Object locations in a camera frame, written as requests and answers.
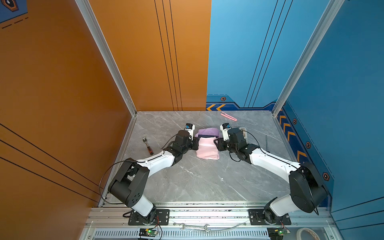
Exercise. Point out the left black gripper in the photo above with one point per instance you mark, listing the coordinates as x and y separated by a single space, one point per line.
195 143

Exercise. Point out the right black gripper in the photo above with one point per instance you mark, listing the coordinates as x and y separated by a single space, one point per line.
220 142

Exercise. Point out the pink wrapping paper sheet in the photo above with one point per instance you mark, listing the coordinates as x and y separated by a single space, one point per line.
207 149

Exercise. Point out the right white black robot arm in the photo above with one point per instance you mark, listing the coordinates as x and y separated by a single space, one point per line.
307 189

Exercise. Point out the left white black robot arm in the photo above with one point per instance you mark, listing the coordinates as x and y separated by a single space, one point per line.
129 183

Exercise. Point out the white tape dispenser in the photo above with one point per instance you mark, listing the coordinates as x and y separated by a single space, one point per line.
244 132

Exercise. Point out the pink scissors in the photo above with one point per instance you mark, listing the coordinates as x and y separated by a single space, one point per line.
228 117

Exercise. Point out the left green circuit board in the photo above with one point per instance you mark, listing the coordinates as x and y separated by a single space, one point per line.
148 234

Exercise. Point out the green circuit board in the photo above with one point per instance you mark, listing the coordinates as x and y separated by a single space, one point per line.
148 234
275 234

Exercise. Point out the right green circuit board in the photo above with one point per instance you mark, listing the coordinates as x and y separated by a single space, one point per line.
275 234

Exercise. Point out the white tape roll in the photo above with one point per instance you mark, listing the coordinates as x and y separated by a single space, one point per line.
312 233

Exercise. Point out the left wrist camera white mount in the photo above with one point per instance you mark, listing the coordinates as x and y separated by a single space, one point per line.
190 128

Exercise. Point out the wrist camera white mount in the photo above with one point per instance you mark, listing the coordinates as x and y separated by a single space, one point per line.
225 128
190 128

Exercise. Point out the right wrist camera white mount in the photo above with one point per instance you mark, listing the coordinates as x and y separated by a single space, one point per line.
225 128

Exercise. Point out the red handled ratchet tool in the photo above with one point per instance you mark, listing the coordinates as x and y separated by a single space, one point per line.
148 146

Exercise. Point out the yellow handled screwdriver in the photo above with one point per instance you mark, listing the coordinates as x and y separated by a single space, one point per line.
266 139

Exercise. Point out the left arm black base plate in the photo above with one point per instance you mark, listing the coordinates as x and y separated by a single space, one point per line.
157 216

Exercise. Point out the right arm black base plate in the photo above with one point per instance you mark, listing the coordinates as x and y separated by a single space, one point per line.
260 217

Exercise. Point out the silver wrench on rail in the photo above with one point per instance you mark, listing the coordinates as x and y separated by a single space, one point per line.
204 228

